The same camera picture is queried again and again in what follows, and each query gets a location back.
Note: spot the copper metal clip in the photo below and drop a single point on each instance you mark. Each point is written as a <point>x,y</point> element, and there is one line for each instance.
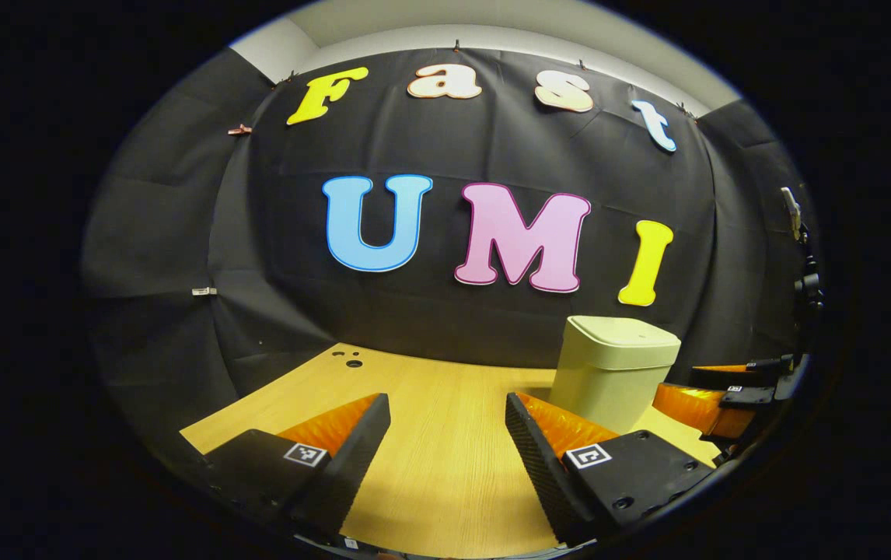
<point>240,130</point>

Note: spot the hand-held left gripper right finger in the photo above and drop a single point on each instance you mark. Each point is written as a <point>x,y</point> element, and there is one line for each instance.
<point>539,459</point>

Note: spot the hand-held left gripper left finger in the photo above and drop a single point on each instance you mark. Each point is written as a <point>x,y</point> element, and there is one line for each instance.
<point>352,459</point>

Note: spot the green desktop garbage bin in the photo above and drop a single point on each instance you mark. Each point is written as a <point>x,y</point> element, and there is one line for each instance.
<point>609,373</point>

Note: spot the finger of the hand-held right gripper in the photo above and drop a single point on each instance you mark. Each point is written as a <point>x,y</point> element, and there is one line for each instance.
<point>698,408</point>
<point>733,373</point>

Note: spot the silver metal clip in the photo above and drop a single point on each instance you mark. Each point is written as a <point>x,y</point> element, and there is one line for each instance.
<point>204,292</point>

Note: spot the wooden desktop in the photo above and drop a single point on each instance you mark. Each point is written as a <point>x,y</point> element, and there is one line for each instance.
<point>445,467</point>

